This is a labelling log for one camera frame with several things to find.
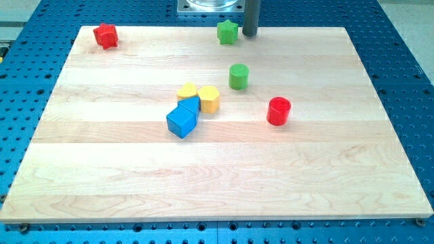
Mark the green cylinder block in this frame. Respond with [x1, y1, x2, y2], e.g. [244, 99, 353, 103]
[229, 64, 250, 90]

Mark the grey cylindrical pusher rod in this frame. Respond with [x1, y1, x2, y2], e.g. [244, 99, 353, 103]
[242, 0, 261, 37]

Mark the blue triangle block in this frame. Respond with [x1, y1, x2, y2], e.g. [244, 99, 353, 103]
[178, 96, 201, 121]

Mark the red star block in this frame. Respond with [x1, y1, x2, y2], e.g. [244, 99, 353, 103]
[93, 23, 119, 49]

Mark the green star block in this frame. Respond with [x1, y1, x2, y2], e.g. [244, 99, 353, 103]
[217, 20, 239, 45]

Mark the yellow hexagon block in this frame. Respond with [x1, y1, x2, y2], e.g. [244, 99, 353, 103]
[197, 85, 220, 114]

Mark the light wooden board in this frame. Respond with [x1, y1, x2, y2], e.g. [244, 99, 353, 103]
[1, 26, 433, 224]

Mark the red cylinder block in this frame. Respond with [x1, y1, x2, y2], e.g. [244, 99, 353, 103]
[267, 97, 292, 126]

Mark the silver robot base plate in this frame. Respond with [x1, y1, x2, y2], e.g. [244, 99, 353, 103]
[176, 0, 245, 14]

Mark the blue cube block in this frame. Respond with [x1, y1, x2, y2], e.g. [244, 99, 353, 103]
[166, 106, 197, 139]

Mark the yellow heart block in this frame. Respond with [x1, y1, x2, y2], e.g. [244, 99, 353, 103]
[176, 83, 197, 101]

